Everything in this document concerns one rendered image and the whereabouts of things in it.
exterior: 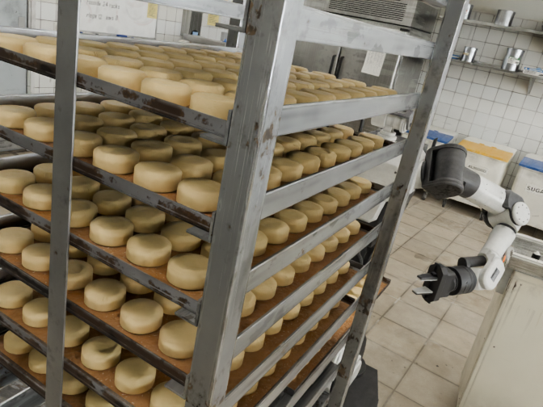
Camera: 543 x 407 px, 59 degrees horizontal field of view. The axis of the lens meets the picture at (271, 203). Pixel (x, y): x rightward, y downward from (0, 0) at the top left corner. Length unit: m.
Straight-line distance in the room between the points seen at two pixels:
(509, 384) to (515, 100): 4.20
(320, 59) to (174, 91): 5.42
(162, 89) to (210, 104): 0.06
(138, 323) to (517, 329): 1.91
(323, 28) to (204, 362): 0.35
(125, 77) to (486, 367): 2.12
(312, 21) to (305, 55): 5.49
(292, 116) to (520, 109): 5.71
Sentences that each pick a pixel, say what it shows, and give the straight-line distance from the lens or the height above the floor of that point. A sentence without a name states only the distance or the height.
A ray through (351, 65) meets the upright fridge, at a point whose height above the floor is 1.27.
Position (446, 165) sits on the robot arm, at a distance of 1.60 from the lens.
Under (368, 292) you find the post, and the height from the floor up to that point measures 1.09.
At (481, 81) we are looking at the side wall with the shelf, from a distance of 6.22.
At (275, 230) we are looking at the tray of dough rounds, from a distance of 0.65.
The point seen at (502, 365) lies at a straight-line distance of 2.40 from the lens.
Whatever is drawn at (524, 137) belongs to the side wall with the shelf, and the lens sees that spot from 6.17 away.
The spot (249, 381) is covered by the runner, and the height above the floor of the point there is 1.14.
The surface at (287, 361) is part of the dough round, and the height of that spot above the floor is 1.04.
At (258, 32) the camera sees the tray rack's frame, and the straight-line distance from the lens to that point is 0.38.
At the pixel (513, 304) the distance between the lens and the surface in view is 2.27.
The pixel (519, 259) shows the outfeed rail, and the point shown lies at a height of 0.89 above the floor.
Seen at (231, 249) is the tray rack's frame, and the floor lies 1.40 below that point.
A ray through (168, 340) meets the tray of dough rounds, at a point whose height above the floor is 1.24.
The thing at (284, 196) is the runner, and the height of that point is 1.41.
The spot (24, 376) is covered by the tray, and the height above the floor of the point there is 1.05.
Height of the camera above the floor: 1.59
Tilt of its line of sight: 21 degrees down
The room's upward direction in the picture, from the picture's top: 12 degrees clockwise
